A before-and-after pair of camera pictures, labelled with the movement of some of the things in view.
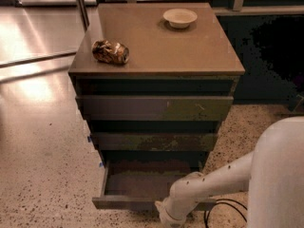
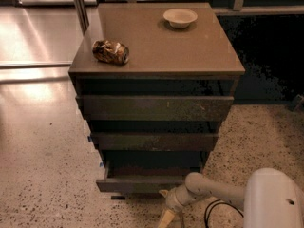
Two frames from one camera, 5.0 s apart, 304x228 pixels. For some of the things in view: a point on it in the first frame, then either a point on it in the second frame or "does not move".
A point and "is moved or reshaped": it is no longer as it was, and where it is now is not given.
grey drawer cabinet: x=156 y=82 does not move
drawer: x=141 y=184 is moved or reshaped
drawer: x=155 y=107 does not move
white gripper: x=169 y=218 → x=173 y=201
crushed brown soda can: x=110 y=51 does not move
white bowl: x=180 y=18 does not move
